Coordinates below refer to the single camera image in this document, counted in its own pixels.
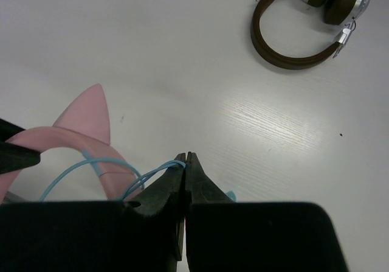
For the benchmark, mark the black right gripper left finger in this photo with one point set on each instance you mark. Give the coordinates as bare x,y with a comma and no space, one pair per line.
153,225

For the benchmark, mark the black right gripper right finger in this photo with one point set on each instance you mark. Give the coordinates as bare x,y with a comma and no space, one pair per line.
210,235

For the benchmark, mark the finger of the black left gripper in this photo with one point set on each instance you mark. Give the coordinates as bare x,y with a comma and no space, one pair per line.
14,157

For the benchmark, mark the pink blue cat-ear headphones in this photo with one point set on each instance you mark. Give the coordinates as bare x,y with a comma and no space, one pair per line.
84,126

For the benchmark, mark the brown silver headphones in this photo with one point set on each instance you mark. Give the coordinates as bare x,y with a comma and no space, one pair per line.
328,16

